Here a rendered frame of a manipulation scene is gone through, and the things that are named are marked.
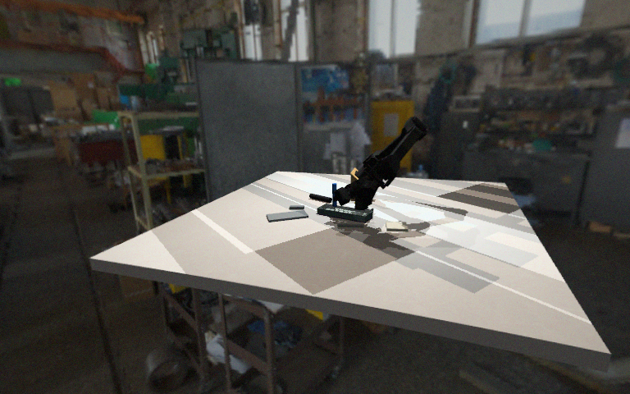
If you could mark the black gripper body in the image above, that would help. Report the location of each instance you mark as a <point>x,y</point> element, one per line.
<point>342,194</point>

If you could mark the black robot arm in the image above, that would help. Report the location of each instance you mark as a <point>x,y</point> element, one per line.
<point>383,164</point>

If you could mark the blue stylus with grey tip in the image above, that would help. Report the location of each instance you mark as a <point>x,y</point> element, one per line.
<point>334,187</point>

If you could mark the grey keyboard with keys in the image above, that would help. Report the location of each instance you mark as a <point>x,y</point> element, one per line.
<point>346,213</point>

